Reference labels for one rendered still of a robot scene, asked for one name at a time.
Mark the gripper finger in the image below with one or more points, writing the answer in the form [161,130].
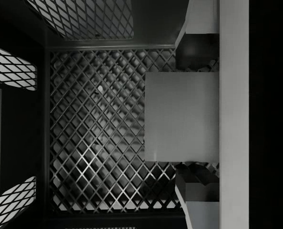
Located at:
[198,190]
[198,51]

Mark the grey cube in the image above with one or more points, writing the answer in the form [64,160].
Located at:
[182,117]

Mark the dark grey basket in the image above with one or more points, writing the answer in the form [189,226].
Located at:
[22,133]

